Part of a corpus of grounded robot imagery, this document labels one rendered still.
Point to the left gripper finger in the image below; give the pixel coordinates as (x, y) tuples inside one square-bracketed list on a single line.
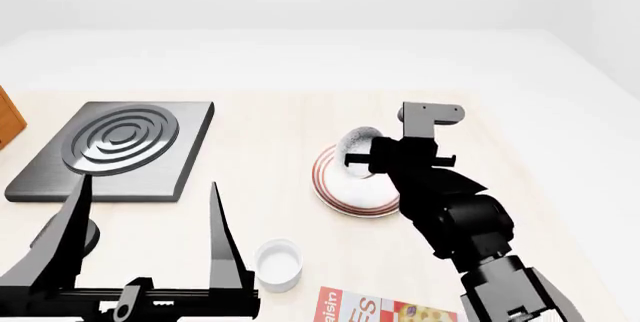
[(224, 247), (65, 239)]

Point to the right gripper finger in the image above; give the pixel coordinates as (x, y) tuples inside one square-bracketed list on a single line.
[(447, 160), (357, 157)]

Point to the speckled black bowl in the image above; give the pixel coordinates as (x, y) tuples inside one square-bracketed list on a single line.
[(356, 142)]

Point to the dark grey bowl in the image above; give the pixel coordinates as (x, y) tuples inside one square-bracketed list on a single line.
[(92, 237)]

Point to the white plate with red rings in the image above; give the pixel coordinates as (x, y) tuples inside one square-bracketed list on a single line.
[(350, 196)]

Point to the white ramekin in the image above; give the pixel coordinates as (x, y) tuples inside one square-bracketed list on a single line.
[(279, 265)]

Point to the grey flat stove burner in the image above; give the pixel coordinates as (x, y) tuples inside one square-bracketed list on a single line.
[(125, 149)]

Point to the red cereal box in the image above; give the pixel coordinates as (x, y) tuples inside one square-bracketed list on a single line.
[(360, 307)]

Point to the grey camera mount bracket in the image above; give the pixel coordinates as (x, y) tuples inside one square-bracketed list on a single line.
[(425, 117)]

